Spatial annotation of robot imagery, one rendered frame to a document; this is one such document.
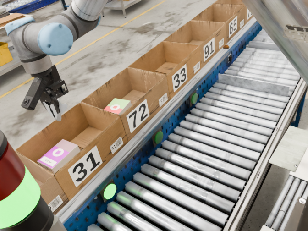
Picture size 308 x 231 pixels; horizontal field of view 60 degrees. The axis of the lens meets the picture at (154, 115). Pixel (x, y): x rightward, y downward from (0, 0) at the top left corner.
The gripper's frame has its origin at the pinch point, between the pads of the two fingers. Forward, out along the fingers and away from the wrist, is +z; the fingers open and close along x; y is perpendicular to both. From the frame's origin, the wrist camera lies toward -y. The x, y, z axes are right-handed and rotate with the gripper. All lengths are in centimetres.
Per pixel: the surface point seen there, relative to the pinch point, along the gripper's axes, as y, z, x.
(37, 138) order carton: 0.2, 17.6, 24.5
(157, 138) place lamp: 40, 37, -14
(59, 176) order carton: -11.1, 19.1, -3.6
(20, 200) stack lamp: -41, -36, -64
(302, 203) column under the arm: 35, 46, -84
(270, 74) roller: 133, 42, -49
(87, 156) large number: 3.2, 20.5, -4.7
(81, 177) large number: -3.2, 27.6, -4.1
